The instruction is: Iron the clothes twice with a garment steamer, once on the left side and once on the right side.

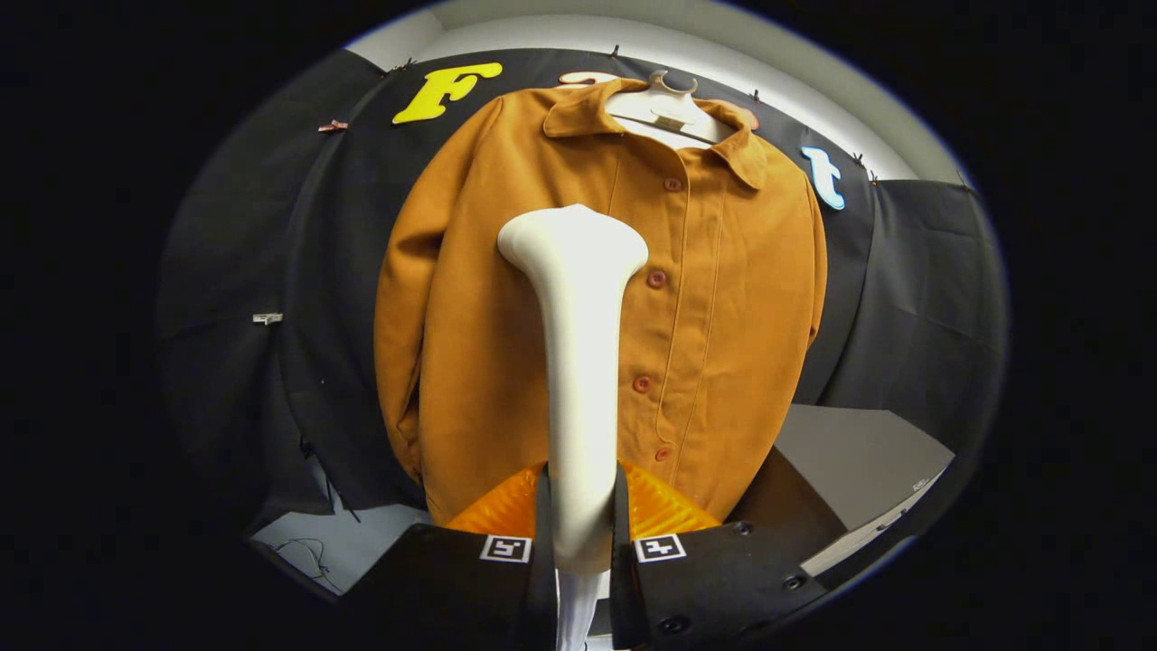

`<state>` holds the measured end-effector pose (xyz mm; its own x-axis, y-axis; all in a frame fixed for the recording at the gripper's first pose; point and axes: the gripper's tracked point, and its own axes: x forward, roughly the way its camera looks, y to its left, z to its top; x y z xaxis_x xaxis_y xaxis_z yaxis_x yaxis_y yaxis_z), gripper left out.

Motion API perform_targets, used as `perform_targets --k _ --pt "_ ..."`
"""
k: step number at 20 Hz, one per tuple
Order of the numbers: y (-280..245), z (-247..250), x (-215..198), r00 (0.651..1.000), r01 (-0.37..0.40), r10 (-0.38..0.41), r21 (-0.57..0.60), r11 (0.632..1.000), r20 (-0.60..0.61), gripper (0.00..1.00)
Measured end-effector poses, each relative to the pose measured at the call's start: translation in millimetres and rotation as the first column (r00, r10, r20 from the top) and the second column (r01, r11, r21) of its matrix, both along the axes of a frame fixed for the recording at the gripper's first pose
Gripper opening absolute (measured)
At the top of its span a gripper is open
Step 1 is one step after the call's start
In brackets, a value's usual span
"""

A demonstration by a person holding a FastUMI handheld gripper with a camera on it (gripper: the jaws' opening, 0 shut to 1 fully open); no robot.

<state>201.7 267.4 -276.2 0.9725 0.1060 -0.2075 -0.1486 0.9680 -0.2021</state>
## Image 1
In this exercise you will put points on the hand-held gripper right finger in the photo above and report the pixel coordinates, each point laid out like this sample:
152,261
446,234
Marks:
714,588

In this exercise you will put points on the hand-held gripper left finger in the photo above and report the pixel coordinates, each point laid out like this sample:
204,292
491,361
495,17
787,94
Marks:
452,588

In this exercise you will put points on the orange button-up shirt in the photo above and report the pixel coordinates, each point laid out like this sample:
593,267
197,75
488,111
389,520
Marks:
470,362

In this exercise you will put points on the white garment steamer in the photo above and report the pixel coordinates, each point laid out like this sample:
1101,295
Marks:
578,362

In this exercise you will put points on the grey cabinet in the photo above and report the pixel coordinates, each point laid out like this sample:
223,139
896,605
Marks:
859,461

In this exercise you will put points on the silver clip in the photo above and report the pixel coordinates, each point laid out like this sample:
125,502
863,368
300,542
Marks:
268,318

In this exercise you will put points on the black backdrop cloth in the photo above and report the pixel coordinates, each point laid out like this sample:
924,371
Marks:
904,298

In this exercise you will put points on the pink clip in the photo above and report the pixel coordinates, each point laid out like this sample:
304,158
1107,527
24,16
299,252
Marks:
333,127

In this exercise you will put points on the white mannequin torso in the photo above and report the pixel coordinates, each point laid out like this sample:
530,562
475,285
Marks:
664,107

